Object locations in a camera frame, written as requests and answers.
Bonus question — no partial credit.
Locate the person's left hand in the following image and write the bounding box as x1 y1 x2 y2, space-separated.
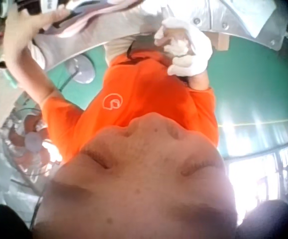
3 6 71 54

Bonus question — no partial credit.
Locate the orange bladed electric fan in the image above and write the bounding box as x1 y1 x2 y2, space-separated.
0 107 59 176

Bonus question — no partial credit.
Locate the silver metal work table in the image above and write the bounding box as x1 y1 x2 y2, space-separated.
34 0 288 72

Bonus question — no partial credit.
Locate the small wooden block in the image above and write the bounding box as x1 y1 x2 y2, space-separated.
217 33 231 51

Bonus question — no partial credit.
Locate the grey round stand base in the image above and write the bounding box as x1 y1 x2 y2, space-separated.
66 53 95 85

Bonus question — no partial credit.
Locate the white printed label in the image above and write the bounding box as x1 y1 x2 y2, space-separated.
40 0 65 13

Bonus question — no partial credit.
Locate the grey pink fabric piece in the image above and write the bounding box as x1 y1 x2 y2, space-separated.
31 0 144 38

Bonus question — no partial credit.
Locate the person's right hand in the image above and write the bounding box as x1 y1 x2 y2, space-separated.
154 17 213 77

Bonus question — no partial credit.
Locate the barred window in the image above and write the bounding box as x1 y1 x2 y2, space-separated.
224 141 288 212

